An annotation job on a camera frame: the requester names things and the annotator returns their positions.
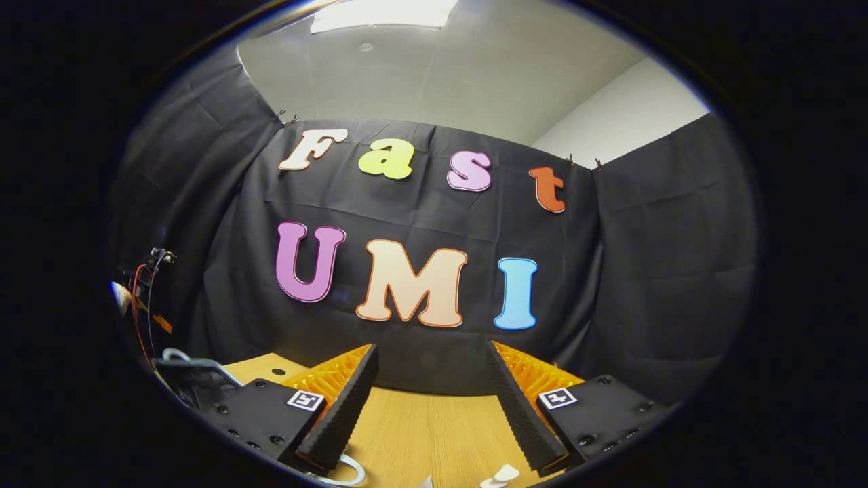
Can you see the light blue suitcase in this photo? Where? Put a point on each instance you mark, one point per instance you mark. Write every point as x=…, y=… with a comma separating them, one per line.
x=196, y=381

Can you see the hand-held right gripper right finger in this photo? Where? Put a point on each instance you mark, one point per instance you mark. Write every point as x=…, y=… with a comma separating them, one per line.
x=519, y=413

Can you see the ceiling light panel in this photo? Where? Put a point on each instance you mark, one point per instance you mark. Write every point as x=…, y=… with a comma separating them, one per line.
x=383, y=13

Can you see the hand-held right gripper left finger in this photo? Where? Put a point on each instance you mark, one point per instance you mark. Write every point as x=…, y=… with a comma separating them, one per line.
x=339, y=413

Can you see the black backdrop cloth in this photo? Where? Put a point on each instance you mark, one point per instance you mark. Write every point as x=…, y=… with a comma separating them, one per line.
x=644, y=271

